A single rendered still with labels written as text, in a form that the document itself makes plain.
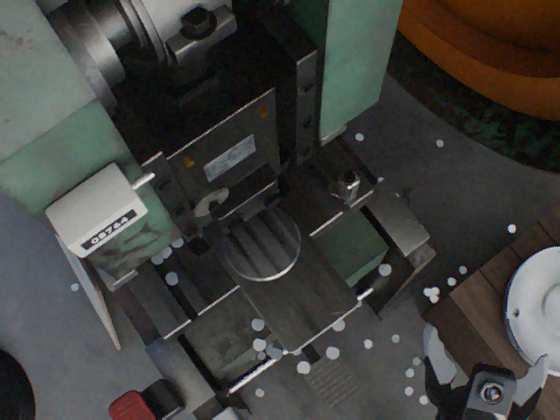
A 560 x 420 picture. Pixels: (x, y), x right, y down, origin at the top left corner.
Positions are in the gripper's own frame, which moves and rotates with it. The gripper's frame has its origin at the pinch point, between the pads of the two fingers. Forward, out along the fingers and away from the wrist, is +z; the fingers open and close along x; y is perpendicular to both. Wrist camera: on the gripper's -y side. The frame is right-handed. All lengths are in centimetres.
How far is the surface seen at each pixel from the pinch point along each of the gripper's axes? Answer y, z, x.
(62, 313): 89, 35, -99
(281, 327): 22.3, 7.8, -27.7
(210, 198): -4.4, 5.4, -37.7
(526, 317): 51, 47, 18
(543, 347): 54, 43, 23
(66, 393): 100, 17, -90
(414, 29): -17.5, 35.1, -18.8
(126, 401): 31, -9, -48
